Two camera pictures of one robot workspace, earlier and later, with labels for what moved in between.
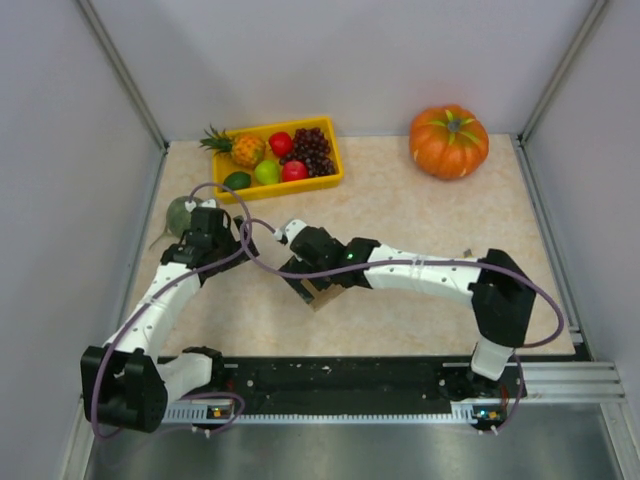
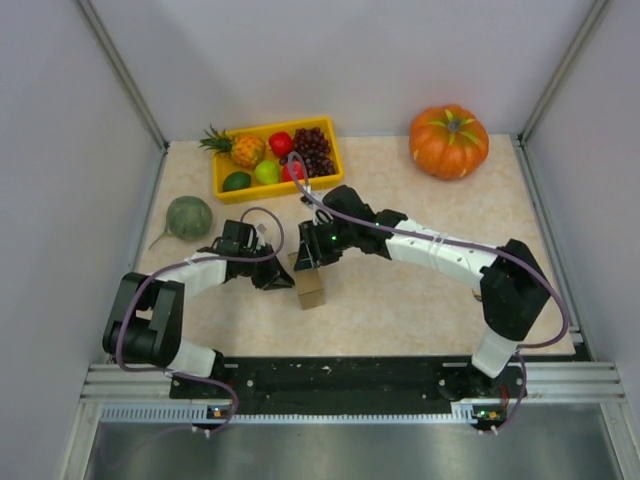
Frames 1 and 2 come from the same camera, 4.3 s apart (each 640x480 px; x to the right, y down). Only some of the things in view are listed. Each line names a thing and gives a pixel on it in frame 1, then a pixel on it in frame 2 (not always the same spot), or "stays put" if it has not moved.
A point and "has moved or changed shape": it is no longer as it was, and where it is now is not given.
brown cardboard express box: [324, 297] has moved or changed shape
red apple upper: [281, 143] stays put
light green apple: [267, 172] stays put
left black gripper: [232, 261] → [273, 277]
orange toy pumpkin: [448, 141] stays put
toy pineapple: [247, 150] stays put
